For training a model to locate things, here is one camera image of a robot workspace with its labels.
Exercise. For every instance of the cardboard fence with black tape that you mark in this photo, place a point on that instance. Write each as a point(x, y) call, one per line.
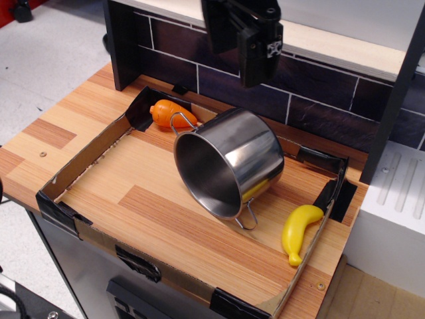
point(121, 192)

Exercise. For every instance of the black oven control panel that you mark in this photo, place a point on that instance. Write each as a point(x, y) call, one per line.
point(131, 303)

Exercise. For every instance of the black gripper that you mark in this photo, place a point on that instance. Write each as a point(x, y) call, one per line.
point(251, 26)

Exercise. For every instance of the orange toy carrot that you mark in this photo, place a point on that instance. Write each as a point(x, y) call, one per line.
point(166, 113)

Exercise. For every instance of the stainless steel pot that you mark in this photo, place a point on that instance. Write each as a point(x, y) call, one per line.
point(228, 162)

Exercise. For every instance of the yellow toy banana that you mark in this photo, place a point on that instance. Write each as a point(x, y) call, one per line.
point(294, 230)

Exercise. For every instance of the black chair caster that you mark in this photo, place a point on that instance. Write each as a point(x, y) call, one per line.
point(22, 11)

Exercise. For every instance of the dark brick backsplash shelf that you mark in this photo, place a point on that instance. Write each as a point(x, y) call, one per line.
point(329, 87)

